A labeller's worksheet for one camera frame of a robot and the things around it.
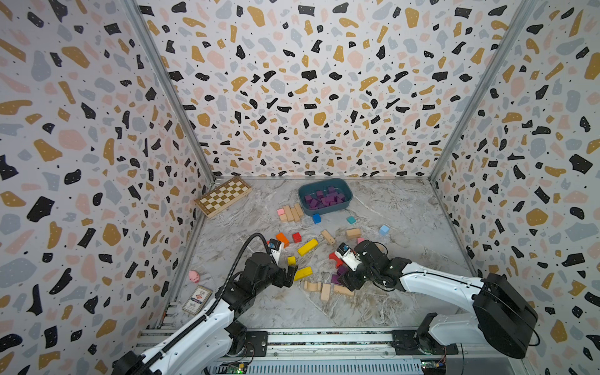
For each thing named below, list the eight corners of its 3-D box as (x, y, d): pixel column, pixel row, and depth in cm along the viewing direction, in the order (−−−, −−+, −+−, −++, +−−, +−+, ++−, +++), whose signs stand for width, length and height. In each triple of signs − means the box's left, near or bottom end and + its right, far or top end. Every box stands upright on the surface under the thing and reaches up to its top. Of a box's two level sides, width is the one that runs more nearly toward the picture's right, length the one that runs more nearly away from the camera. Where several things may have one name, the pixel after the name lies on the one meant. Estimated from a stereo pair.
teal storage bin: (305, 217, 108) (304, 212, 105) (295, 191, 118) (294, 186, 115) (355, 203, 113) (357, 198, 110) (342, 180, 124) (342, 174, 121)
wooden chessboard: (196, 205, 113) (193, 200, 110) (238, 179, 124) (237, 175, 121) (209, 219, 107) (206, 215, 105) (252, 191, 119) (251, 186, 116)
